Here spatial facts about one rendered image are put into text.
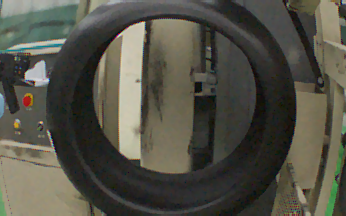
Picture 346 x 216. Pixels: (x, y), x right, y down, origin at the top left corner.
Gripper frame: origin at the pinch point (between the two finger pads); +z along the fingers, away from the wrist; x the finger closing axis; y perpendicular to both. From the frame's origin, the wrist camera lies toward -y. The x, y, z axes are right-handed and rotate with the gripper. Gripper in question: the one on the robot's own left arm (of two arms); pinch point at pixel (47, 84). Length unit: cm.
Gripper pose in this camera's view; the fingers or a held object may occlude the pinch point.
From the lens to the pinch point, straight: 130.8
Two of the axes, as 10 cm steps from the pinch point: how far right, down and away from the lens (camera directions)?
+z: 9.9, 1.6, -0.2
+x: 0.5, -2.0, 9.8
